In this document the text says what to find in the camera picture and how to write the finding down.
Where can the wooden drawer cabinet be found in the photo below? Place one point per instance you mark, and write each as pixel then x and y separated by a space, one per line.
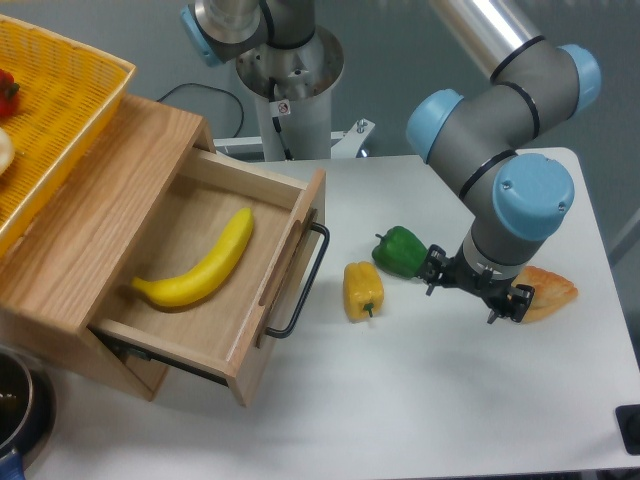
pixel 56 277

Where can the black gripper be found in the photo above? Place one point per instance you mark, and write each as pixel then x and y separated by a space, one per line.
pixel 505 301

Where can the dark metal pot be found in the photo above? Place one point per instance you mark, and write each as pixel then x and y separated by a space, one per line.
pixel 28 413

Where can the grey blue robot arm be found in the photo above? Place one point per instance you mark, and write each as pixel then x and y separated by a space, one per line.
pixel 518 200

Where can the yellow plastic basket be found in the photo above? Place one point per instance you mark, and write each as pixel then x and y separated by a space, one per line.
pixel 68 93

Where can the black table corner socket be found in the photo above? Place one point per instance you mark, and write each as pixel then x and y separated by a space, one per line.
pixel 628 419

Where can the wooden top drawer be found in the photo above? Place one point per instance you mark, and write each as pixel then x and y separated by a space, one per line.
pixel 228 335

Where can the white toy food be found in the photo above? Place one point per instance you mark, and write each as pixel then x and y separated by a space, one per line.
pixel 7 151

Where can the red toy pepper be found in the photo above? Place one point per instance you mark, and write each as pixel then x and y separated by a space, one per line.
pixel 9 94

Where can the yellow toy banana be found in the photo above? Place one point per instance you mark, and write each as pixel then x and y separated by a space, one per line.
pixel 206 276

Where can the yellow toy bell pepper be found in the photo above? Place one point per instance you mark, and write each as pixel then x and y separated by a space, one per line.
pixel 363 291

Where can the green toy bell pepper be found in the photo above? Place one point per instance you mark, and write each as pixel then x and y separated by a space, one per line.
pixel 400 252

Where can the toy pastry bread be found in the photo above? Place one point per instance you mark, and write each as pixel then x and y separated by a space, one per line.
pixel 551 292

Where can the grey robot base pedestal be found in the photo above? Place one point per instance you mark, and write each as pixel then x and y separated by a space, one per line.
pixel 292 92

